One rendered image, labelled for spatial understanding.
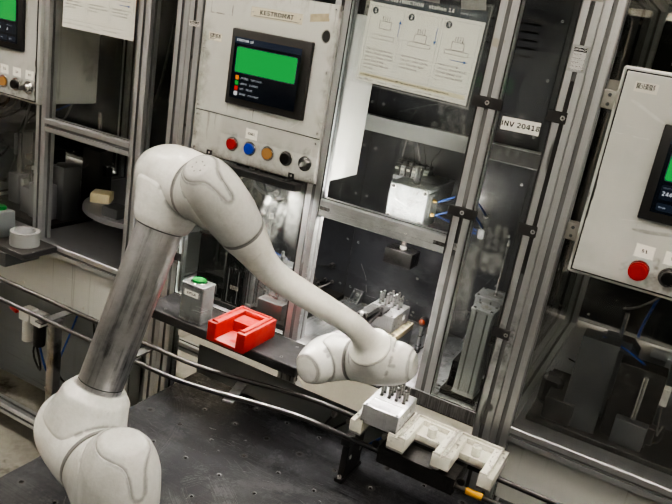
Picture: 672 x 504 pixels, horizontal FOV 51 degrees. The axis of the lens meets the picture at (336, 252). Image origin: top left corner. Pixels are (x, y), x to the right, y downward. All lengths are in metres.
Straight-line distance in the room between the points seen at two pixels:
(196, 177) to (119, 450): 0.55
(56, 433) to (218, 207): 0.60
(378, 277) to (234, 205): 1.07
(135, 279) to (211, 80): 0.74
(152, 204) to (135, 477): 0.53
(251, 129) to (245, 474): 0.91
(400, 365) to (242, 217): 0.52
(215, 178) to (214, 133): 0.73
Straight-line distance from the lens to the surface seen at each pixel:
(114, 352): 1.58
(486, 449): 1.83
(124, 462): 1.47
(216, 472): 1.89
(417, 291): 2.32
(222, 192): 1.36
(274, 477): 1.90
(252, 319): 2.05
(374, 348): 1.63
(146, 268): 1.53
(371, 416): 1.77
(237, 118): 2.02
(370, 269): 2.37
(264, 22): 1.97
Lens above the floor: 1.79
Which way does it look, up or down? 18 degrees down
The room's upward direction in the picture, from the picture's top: 10 degrees clockwise
